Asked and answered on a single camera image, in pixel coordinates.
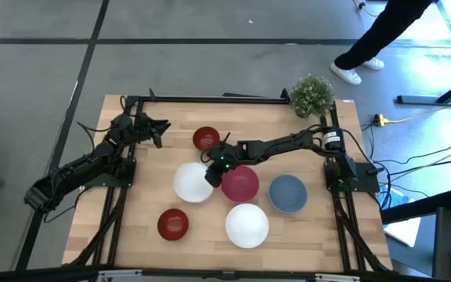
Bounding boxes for blue plastic bag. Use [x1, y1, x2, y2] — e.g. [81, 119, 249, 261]
[385, 186, 410, 208]

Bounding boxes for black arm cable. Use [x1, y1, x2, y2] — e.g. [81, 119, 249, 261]
[76, 121, 113, 153]
[43, 186, 89, 224]

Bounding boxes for small red bowl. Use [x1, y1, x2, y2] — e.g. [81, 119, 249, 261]
[192, 125, 221, 152]
[157, 208, 189, 242]

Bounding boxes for black crossbeam with silver brackets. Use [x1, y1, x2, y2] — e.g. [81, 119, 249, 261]
[0, 265, 451, 282]

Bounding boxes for black desk foot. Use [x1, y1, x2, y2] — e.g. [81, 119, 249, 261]
[396, 72, 451, 106]

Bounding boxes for grey floor cable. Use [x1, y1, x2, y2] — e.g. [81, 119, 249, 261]
[385, 139, 451, 185]

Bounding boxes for white paper sheet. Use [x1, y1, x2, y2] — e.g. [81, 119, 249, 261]
[384, 216, 422, 248]

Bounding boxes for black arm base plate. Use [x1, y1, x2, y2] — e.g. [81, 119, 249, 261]
[324, 160, 381, 193]
[85, 156, 137, 189]

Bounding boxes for white bowl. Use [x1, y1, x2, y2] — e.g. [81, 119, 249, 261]
[172, 161, 215, 204]
[225, 203, 270, 250]

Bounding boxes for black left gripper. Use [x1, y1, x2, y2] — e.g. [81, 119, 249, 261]
[132, 112, 171, 149]

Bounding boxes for black floor cable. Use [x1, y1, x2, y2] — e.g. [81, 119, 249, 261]
[388, 158, 451, 176]

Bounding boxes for person's legs and shoes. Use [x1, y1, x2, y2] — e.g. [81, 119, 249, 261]
[334, 0, 434, 71]

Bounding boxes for pink bowl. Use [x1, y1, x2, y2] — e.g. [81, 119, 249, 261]
[220, 164, 261, 204]

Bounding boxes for beige floor cable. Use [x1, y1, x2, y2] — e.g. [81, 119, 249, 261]
[352, 0, 379, 18]

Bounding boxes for beige power cable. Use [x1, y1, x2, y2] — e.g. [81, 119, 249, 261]
[385, 96, 451, 125]

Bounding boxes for black aluminium table frame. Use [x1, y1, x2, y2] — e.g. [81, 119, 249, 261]
[63, 88, 393, 275]

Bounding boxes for small green potted plant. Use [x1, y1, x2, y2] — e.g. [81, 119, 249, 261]
[287, 73, 336, 119]

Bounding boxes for blue bowl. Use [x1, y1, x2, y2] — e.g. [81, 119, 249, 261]
[268, 174, 308, 215]

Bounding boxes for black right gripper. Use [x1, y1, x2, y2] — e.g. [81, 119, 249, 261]
[204, 143, 240, 188]

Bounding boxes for person's white shoe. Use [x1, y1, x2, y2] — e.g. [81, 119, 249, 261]
[362, 57, 385, 71]
[330, 61, 363, 86]

